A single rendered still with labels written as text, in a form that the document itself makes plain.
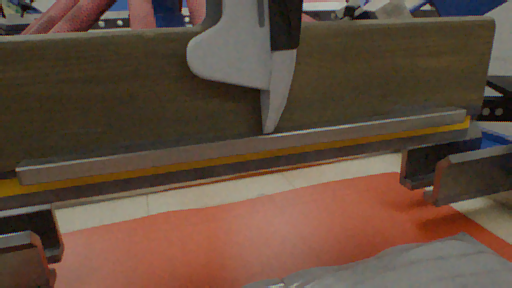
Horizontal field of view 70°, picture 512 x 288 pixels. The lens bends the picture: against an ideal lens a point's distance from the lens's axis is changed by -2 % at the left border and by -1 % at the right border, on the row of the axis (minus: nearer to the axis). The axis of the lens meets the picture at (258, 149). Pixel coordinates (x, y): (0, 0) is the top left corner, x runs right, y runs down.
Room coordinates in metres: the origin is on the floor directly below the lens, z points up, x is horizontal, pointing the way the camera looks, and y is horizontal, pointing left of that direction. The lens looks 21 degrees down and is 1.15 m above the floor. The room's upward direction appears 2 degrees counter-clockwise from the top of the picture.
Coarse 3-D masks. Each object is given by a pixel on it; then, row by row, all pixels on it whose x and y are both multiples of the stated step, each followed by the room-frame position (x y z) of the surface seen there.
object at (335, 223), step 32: (288, 192) 0.37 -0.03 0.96; (320, 192) 0.37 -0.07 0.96; (352, 192) 0.37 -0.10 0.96; (384, 192) 0.36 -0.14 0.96; (416, 192) 0.36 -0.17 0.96; (256, 224) 0.31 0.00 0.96; (288, 224) 0.31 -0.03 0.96; (320, 224) 0.30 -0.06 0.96; (352, 224) 0.30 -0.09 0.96; (384, 224) 0.30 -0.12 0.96; (416, 224) 0.30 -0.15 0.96; (448, 224) 0.30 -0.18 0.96; (288, 256) 0.26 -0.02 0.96; (320, 256) 0.26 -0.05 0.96; (352, 256) 0.25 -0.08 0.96
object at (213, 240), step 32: (128, 224) 0.32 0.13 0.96; (160, 224) 0.31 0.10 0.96; (192, 224) 0.31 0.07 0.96; (224, 224) 0.31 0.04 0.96; (64, 256) 0.27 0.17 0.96; (96, 256) 0.27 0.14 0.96; (128, 256) 0.26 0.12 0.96; (160, 256) 0.26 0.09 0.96; (192, 256) 0.26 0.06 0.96; (224, 256) 0.26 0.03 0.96; (256, 256) 0.26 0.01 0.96
